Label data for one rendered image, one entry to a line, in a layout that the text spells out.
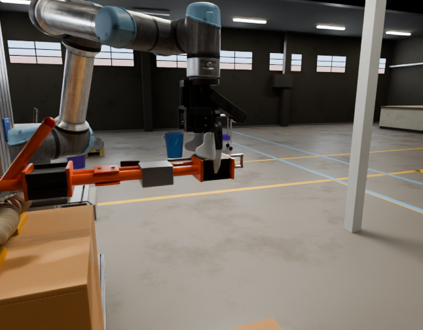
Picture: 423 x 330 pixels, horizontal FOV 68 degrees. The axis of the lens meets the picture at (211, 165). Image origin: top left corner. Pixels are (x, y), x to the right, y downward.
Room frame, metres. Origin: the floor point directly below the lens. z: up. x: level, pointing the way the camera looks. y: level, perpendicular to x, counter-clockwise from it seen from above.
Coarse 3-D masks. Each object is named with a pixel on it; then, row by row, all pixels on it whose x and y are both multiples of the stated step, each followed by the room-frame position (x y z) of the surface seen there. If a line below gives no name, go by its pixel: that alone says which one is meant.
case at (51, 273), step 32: (32, 224) 0.69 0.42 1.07; (64, 224) 0.69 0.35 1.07; (32, 256) 0.54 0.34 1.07; (64, 256) 0.54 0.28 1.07; (96, 256) 0.77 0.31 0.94; (0, 288) 0.44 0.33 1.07; (32, 288) 0.44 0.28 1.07; (64, 288) 0.44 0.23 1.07; (96, 288) 0.65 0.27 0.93; (0, 320) 0.41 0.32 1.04; (32, 320) 0.42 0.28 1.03; (64, 320) 0.44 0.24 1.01; (96, 320) 0.56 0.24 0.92
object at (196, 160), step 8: (192, 160) 0.74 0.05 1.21; (200, 160) 0.68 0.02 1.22; (208, 160) 0.69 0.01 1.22; (224, 160) 0.71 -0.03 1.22; (232, 160) 0.71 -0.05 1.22; (200, 168) 0.68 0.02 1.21; (208, 168) 0.70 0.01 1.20; (224, 168) 0.71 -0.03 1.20; (232, 168) 0.71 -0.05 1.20; (200, 176) 0.68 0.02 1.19; (208, 176) 0.70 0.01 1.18; (216, 176) 0.70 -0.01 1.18; (224, 176) 0.71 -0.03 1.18; (232, 176) 0.71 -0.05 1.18
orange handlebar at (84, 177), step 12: (96, 168) 0.65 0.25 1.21; (108, 168) 0.65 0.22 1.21; (120, 168) 0.68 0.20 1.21; (132, 168) 0.68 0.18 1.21; (180, 168) 0.68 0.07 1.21; (192, 168) 0.69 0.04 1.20; (12, 180) 0.57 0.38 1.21; (72, 180) 0.60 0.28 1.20; (84, 180) 0.61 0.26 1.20; (96, 180) 0.62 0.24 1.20; (108, 180) 0.63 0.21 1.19; (120, 180) 0.64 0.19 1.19
